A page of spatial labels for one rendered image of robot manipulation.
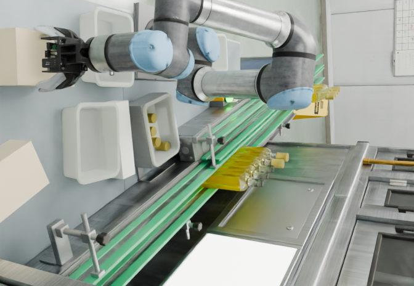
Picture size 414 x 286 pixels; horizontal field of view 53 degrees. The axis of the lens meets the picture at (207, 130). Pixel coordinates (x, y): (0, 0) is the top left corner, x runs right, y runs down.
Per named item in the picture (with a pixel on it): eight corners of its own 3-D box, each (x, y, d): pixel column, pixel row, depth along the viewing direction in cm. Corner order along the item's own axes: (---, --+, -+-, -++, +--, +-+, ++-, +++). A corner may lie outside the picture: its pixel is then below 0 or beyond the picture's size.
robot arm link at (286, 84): (198, 65, 154) (326, 57, 112) (194, 105, 154) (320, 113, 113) (171, 60, 146) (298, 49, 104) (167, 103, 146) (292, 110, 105)
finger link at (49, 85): (21, 89, 92) (44, 65, 88) (43, 90, 97) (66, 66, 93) (27, 102, 91) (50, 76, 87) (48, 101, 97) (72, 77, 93)
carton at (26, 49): (-8, 29, 91) (15, 27, 88) (51, 39, 105) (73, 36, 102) (-6, 85, 92) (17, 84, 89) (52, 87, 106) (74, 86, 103)
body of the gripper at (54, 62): (37, 36, 86) (81, 31, 80) (69, 40, 93) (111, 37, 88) (39, 74, 87) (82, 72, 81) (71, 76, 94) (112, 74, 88)
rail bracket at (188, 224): (165, 238, 141) (199, 245, 135) (161, 220, 139) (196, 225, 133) (171, 232, 145) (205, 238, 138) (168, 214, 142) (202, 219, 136)
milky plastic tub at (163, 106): (134, 167, 145) (155, 169, 141) (122, 105, 138) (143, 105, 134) (161, 149, 159) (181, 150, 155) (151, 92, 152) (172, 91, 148)
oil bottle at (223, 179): (194, 187, 157) (247, 192, 147) (193, 172, 155) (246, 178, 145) (201, 180, 162) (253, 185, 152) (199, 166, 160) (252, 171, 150)
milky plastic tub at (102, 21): (73, 86, 121) (96, 85, 117) (71, 7, 119) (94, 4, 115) (113, 87, 136) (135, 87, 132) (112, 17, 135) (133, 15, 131)
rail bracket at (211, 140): (195, 167, 156) (226, 170, 151) (189, 124, 151) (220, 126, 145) (199, 164, 159) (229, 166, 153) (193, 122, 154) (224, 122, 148)
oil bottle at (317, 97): (284, 102, 251) (333, 103, 237) (284, 93, 249) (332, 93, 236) (288, 100, 255) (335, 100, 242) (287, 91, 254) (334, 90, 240)
